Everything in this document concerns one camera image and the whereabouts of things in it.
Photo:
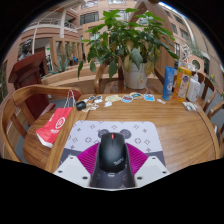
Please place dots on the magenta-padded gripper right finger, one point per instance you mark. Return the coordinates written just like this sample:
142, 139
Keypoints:
150, 168

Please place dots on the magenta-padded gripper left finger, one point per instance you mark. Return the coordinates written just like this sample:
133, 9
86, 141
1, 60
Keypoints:
75, 168

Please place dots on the blue tube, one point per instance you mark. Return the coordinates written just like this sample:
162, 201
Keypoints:
168, 83

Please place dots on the pale yellow sticker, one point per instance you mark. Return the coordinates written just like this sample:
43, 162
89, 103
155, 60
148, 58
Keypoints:
112, 98

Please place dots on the dark bust statue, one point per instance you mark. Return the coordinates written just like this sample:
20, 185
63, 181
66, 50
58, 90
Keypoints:
25, 51

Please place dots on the blue and white sticker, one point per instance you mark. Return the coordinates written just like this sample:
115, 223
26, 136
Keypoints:
149, 97

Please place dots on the white cutout sticker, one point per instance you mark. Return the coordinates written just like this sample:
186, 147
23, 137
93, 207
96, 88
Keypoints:
90, 107

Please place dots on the dark red wooden pedestal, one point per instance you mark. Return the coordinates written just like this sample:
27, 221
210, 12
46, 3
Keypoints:
28, 76

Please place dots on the white sculpture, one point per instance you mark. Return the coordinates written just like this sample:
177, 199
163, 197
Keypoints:
186, 53

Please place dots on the small black round object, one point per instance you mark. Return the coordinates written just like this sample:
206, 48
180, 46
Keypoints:
81, 106

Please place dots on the sunglasses sticker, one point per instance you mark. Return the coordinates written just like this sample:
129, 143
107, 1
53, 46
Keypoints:
95, 98

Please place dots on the white pump bottle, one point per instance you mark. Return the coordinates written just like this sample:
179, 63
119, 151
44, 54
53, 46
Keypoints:
194, 90

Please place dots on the blue and red sticker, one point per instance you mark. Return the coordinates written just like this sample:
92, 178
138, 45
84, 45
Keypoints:
127, 98

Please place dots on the crumpled clear plastic wrapper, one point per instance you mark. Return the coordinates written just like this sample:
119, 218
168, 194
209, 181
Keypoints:
190, 106

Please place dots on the green plant in white pot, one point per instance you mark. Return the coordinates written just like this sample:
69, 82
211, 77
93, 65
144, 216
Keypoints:
133, 43

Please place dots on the red paper bag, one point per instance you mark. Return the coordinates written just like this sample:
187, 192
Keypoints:
53, 128

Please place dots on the black computer mouse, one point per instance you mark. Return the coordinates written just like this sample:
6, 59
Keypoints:
112, 151

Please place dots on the agave plant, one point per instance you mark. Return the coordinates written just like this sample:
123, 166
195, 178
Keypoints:
60, 66

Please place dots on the yellow bottle with orange cap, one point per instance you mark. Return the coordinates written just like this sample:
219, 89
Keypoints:
181, 83

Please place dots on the white and grey mouse pad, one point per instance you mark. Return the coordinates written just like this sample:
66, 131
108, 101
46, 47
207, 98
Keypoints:
140, 133

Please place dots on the blue and brown sticker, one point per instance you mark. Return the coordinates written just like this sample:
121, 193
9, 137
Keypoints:
136, 95

